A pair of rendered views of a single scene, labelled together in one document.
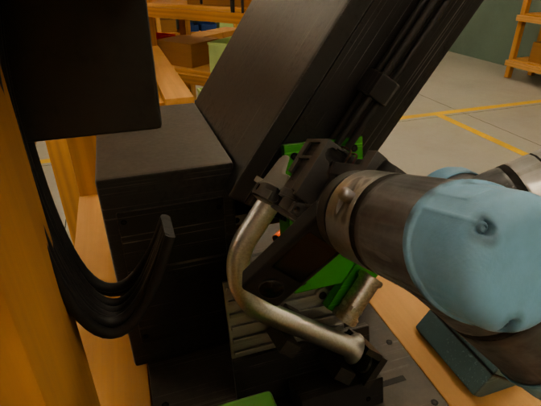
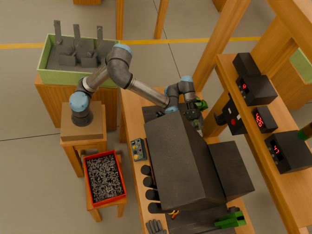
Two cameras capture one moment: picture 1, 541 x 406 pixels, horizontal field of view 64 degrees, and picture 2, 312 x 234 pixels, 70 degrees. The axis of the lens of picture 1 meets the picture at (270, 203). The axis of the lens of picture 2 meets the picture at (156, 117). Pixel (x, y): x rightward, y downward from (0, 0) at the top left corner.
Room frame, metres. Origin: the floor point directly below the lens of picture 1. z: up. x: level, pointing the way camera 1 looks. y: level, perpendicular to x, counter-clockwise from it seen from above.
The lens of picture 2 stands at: (1.13, -0.38, 2.38)
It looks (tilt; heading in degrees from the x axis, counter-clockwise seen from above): 58 degrees down; 171
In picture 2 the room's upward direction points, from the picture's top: 17 degrees clockwise
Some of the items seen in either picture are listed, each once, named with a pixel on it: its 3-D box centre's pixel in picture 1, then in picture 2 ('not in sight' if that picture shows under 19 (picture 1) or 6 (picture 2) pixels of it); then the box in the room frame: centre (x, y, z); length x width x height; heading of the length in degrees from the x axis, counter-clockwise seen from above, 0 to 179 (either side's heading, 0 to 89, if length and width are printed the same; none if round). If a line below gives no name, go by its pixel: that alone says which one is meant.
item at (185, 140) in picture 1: (168, 224); (218, 174); (0.66, 0.18, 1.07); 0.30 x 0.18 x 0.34; 19
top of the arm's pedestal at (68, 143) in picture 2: not in sight; (84, 124); (0.35, -0.76, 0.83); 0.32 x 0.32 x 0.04; 15
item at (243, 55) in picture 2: not in sight; (245, 68); (0.26, 0.13, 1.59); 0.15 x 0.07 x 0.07; 19
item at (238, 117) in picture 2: (78, 29); (242, 114); (0.43, 0.18, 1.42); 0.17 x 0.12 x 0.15; 19
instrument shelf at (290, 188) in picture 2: not in sight; (269, 122); (0.52, 0.26, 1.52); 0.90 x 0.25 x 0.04; 19
